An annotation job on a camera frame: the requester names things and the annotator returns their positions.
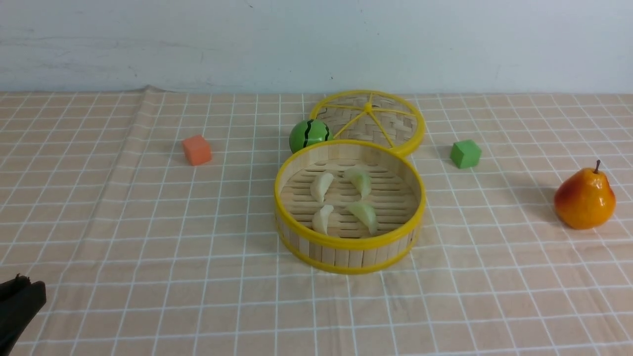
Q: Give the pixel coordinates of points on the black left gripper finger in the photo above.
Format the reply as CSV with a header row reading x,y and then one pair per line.
x,y
20,302

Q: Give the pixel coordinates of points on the pale dumpling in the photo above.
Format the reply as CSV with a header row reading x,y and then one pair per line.
x,y
320,186
320,220

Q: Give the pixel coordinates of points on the greenish dumpling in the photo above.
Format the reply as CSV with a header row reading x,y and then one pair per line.
x,y
366,214
360,179

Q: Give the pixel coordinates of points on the bamboo steamer tray yellow rim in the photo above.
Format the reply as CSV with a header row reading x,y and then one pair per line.
x,y
397,195

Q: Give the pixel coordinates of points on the woven bamboo steamer lid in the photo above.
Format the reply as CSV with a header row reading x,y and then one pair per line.
x,y
378,117

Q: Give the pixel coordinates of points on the beige checkered tablecloth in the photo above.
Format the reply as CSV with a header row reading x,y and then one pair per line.
x,y
144,254

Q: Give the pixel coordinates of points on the orange foam cube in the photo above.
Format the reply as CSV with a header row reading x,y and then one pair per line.
x,y
197,150

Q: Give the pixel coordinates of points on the green watermelon toy ball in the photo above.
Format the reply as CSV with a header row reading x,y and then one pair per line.
x,y
308,132

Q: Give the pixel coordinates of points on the green foam cube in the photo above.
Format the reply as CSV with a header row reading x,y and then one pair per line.
x,y
465,154

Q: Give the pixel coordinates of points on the orange red toy pear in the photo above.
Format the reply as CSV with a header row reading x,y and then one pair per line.
x,y
585,200

